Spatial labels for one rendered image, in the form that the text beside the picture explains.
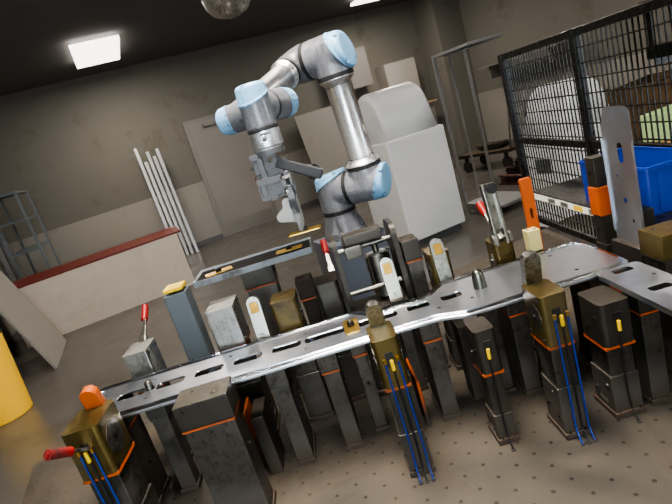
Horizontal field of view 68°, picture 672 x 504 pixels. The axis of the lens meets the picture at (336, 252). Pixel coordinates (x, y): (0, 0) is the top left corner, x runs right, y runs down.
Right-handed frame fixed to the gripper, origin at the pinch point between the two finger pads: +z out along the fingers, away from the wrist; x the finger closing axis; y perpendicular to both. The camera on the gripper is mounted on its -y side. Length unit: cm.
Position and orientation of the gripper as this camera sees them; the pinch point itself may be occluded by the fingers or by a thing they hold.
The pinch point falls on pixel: (303, 224)
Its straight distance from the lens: 124.7
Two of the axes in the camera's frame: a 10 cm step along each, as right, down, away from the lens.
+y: -9.6, 2.9, 0.4
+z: 2.9, 9.2, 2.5
